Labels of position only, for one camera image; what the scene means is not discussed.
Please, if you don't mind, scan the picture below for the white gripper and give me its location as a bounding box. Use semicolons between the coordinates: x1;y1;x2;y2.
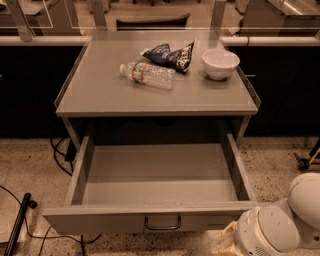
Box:
211;206;300;256

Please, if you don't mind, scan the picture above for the black tripod leg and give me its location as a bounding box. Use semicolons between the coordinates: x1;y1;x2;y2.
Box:
4;193;37;256

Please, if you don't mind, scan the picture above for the grey metal cabinet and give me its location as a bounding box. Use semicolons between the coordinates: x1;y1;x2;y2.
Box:
56;30;261;146

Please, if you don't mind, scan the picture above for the blue chip bag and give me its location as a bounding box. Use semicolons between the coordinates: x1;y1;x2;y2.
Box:
141;42;194;74

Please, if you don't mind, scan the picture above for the grey top drawer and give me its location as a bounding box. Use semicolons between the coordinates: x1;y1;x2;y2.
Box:
43;135;257;234

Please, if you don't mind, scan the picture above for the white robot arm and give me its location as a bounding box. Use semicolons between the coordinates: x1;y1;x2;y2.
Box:
211;173;320;256

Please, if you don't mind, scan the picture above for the black wheeled stand base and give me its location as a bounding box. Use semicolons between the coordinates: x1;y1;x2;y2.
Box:
294;138;320;171

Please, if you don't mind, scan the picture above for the clear plastic water bottle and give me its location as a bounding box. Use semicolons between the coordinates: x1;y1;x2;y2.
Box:
120;62;176;90

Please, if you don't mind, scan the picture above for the white ceramic bowl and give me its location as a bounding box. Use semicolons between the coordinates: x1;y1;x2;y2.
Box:
202;49;240;80

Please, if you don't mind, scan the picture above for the black floor cable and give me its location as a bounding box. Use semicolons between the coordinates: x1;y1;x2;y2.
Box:
0;136;103;256

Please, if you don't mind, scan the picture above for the metal drawer handle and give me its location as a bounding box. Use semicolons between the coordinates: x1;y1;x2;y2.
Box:
144;216;182;231

